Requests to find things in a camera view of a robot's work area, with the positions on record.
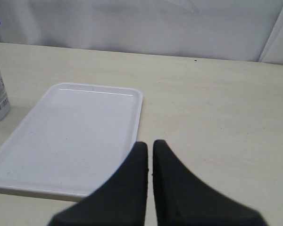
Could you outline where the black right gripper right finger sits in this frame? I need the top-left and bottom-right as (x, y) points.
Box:
(152, 140), (267, 226)

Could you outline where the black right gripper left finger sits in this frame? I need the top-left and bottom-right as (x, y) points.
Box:
(49, 142), (148, 226)

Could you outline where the white rectangular plastic tray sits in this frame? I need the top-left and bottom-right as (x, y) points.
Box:
(0, 83), (143, 198)

